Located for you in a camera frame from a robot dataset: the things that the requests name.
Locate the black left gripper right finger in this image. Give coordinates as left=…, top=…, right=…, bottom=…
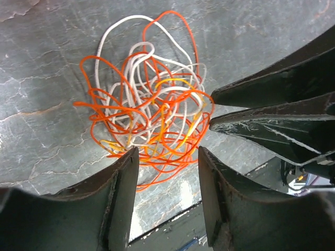
left=198, top=147, right=334, bottom=250

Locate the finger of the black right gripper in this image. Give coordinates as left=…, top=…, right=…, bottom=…
left=211, top=27, right=334, bottom=108
left=209, top=94, right=334, bottom=165

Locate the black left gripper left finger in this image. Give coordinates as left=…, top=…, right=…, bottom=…
left=1, top=147, right=139, bottom=250

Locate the orange white wire bundle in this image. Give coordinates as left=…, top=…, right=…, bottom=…
left=73, top=10, right=215, bottom=192

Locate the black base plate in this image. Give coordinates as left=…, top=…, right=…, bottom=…
left=128, top=202, right=212, bottom=251

